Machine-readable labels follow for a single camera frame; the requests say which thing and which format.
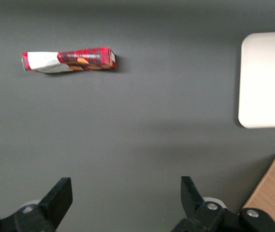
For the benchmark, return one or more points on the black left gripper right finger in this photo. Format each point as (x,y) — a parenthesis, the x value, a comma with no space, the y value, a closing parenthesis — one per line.
(192,205)

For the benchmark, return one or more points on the red tartan cookie box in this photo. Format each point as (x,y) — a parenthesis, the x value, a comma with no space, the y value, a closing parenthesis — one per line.
(86,59)

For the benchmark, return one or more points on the beige plastic tray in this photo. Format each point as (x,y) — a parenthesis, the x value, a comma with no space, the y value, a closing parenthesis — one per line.
(265,79)

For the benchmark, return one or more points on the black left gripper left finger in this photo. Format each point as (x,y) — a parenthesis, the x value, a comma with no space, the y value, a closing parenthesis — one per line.
(55,200)

